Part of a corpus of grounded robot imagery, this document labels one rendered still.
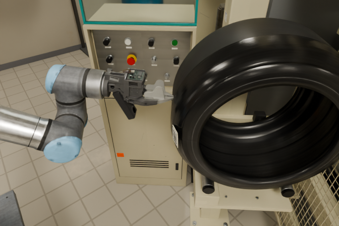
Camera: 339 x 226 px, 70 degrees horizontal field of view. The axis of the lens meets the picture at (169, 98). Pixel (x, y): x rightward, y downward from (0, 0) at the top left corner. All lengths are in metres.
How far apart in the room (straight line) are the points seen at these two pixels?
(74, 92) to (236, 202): 0.71
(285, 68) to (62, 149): 0.60
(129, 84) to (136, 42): 0.60
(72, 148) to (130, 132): 0.92
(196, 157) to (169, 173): 1.12
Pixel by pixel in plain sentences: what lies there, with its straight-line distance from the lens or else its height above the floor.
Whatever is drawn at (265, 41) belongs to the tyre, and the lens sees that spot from 0.64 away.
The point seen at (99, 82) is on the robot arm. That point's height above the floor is 1.30.
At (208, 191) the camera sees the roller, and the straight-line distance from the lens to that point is 0.94.
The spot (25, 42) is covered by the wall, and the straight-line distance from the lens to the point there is 4.03.
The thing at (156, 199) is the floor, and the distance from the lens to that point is 1.96.
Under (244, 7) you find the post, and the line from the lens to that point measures 0.94.
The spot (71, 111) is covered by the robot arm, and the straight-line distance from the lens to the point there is 0.80.
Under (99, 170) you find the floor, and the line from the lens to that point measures 2.18.
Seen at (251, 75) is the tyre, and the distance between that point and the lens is 0.60.
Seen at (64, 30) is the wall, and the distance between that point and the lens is 4.10.
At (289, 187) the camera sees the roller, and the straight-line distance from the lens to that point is 1.00.
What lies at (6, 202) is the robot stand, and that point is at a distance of 1.47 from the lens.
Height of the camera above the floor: 1.68
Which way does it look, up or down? 36 degrees down
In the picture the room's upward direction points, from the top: straight up
